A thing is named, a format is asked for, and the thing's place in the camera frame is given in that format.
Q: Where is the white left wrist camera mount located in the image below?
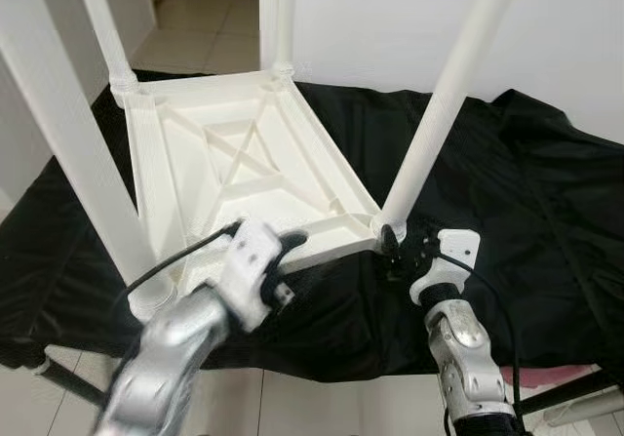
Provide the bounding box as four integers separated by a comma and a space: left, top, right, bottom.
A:
219, 219, 284, 332

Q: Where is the pink cloth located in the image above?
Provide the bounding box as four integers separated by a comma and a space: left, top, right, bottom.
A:
512, 363, 596, 388

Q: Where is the black metal stand leg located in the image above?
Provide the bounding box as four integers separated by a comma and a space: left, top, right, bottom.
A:
29, 358, 103, 403
517, 373, 624, 417

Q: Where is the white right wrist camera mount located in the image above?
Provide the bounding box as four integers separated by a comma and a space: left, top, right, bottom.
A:
409, 229, 481, 305

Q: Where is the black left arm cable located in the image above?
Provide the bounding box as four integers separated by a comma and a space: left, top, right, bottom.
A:
122, 221, 243, 300

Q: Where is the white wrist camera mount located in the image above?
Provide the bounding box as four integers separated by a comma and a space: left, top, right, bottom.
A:
219, 219, 284, 332
409, 229, 481, 305

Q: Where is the black cloth cover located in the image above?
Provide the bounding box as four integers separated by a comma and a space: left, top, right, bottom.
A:
0, 70, 624, 383

